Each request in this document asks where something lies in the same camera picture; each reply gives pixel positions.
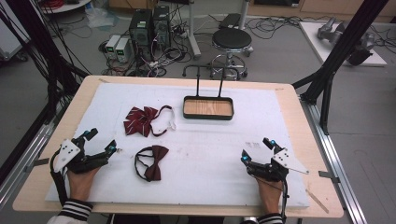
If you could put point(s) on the black round stool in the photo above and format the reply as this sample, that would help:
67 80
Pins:
232 40

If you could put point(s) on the clear plastic bag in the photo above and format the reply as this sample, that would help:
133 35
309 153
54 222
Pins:
99 17

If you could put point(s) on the aluminium rail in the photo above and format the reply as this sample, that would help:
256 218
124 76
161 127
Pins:
339 168
18 174

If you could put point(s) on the plain dark red bow tie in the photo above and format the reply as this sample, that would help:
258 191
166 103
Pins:
155 165

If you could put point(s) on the white floor board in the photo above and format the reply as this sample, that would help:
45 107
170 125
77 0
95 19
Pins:
314 40

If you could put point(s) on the white power supply unit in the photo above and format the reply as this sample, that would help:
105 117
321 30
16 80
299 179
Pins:
112 43
122 49

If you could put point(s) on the white foam mat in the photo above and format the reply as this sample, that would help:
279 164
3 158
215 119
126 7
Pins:
202 149

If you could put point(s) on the person's right hand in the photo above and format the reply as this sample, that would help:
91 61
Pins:
271 196

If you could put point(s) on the black computer tower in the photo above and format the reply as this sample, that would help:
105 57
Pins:
140 31
161 26

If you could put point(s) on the thin wooden stick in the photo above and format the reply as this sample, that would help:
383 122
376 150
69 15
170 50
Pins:
317 200

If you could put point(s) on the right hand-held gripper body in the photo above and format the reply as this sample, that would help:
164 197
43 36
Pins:
285 160

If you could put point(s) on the flat black box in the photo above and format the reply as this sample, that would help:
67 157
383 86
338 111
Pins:
229 21

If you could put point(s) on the white desk leg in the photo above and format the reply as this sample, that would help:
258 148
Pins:
193 34

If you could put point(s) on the striped dark red bow tie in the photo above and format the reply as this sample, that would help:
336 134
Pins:
138 121

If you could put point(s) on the person's left hand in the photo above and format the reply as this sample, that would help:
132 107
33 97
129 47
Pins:
81 185

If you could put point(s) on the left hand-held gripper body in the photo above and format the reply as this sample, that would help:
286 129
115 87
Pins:
70 154

